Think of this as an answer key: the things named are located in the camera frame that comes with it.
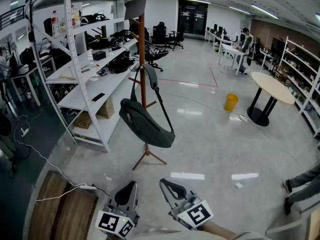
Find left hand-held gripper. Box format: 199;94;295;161
95;180;141;239

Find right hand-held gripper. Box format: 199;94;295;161
159;178;215;231

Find dark grey sling bag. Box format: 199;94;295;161
118;63;176;149

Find brown wooden coat rack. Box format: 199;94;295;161
128;13;168;171

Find person's right forearm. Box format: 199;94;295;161
201;220;237;240

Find person's grey shirt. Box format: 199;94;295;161
129;230;273;240

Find wooden plank bench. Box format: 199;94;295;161
27;170;100;240

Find flat cardboard box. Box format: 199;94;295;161
73;111;93;130

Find tall cardboard box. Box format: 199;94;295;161
96;96;115;120

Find yellow waste bin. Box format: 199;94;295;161
224;93;239;112

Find black office chair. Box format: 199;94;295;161
152;21;167;45
167;23;186;51
144;40;170;72

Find black round device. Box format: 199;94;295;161
0;112;12;137

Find small black box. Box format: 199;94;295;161
92;50;107;61

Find round beige table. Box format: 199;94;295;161
246;71;296;127

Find white desk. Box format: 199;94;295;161
219;43;248;74

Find white metal shelving unit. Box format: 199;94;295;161
26;0;141;153

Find black table white legs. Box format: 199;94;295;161
9;55;57;107

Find white storage shelf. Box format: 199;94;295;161
278;35;320;138

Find black double door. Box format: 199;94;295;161
177;0;209;36

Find yellow liquid plastic bottle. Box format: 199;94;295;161
71;5;81;29

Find red label plastic bottle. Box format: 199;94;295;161
51;10;60;37

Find grey cap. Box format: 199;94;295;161
123;0;157;21

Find long ceiling light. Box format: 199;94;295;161
250;4;280;20

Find black metal railing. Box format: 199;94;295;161
0;5;26;31

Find long white floor cable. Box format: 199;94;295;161
159;90;305;171

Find pile of black cables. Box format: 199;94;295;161
107;51;136;74

